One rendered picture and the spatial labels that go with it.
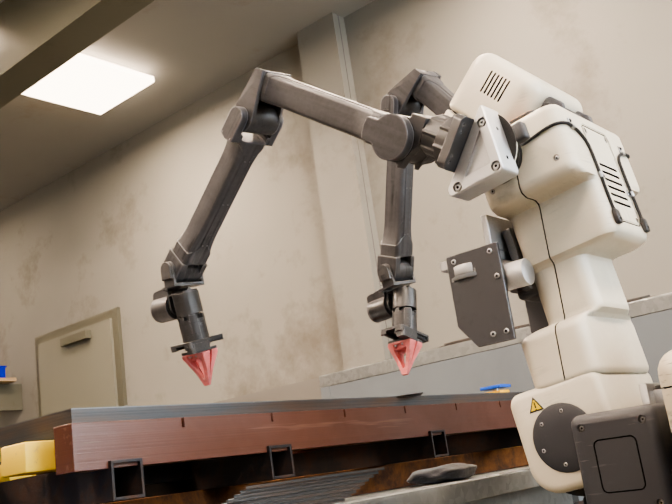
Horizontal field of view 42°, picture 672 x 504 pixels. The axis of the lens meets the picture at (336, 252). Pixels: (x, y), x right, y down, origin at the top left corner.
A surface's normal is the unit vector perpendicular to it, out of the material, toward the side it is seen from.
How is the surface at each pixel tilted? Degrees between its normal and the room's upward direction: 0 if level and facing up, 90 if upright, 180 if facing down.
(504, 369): 90
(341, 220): 90
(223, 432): 90
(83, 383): 90
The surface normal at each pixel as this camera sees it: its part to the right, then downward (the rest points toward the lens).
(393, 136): -0.68, 0.01
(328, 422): 0.76, -0.26
